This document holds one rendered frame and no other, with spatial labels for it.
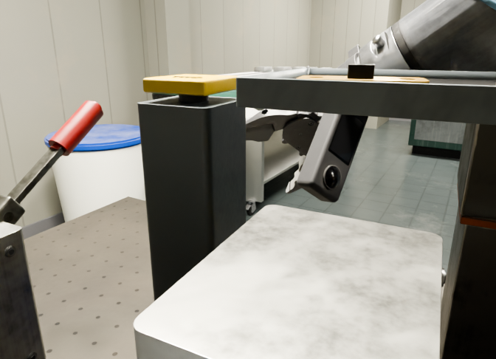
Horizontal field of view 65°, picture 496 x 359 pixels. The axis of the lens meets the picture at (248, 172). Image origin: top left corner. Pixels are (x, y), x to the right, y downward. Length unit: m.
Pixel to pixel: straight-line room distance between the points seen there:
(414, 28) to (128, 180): 2.04
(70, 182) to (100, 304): 1.54
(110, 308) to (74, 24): 2.44
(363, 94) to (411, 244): 0.09
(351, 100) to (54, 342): 0.69
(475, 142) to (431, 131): 4.65
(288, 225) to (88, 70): 2.97
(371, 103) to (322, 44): 6.33
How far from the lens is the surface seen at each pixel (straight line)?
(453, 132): 4.88
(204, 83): 0.31
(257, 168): 2.79
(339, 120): 0.42
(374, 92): 0.22
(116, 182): 2.29
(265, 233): 0.16
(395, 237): 0.17
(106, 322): 0.82
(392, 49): 0.41
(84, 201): 2.35
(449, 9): 0.41
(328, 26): 6.53
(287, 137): 0.46
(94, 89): 3.13
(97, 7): 3.20
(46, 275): 1.01
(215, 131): 0.31
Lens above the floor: 1.18
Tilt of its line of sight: 18 degrees down
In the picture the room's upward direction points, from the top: straight up
